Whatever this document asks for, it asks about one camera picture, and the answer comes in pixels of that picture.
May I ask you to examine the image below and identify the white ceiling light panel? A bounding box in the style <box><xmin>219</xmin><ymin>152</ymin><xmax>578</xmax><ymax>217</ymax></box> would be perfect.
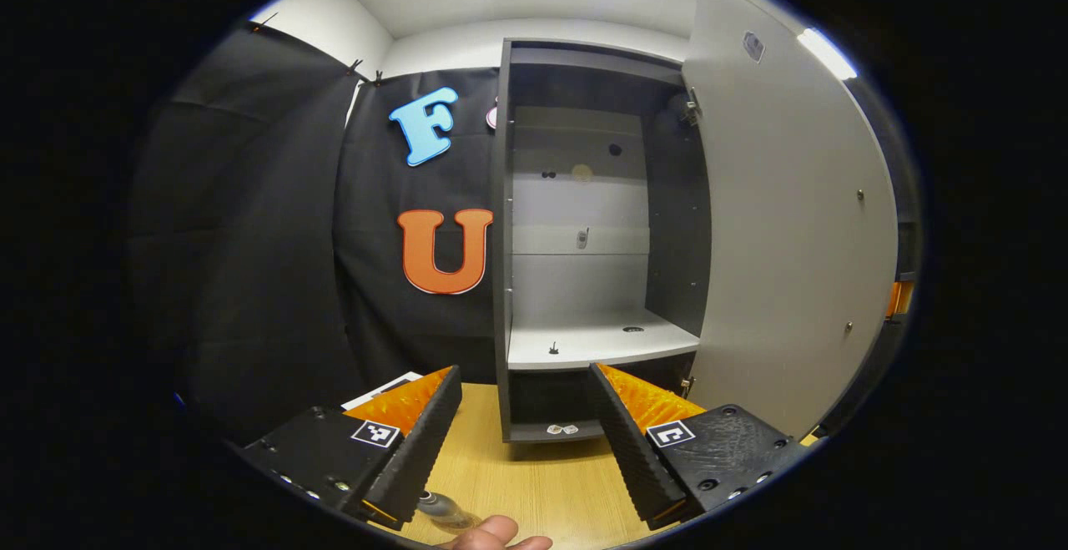
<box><xmin>797</xmin><ymin>28</ymin><xmax>858</xmax><ymax>81</ymax></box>

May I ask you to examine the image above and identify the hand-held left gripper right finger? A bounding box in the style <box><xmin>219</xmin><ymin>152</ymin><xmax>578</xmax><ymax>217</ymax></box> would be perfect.
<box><xmin>588</xmin><ymin>362</ymin><xmax>806</xmax><ymax>532</ymax></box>

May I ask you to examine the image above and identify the printed booklet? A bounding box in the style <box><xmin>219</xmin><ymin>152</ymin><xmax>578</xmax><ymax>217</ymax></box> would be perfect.
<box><xmin>340</xmin><ymin>371</ymin><xmax>424</xmax><ymax>411</ymax></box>

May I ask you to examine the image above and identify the clear plastic bottle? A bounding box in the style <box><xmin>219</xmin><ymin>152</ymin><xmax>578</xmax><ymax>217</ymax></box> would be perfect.
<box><xmin>417</xmin><ymin>490</ymin><xmax>481</xmax><ymax>532</ymax></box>

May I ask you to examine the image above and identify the light grey cabinet door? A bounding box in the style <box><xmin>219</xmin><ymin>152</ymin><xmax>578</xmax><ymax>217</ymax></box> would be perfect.
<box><xmin>680</xmin><ymin>0</ymin><xmax>923</xmax><ymax>442</ymax></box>

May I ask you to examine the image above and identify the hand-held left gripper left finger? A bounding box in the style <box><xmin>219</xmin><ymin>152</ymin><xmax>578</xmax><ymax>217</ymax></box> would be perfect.
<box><xmin>236</xmin><ymin>365</ymin><xmax>463</xmax><ymax>532</ymax></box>

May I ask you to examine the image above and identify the black backdrop cloth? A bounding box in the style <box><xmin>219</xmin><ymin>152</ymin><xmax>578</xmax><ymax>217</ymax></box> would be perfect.
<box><xmin>125</xmin><ymin>20</ymin><xmax>501</xmax><ymax>442</ymax></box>

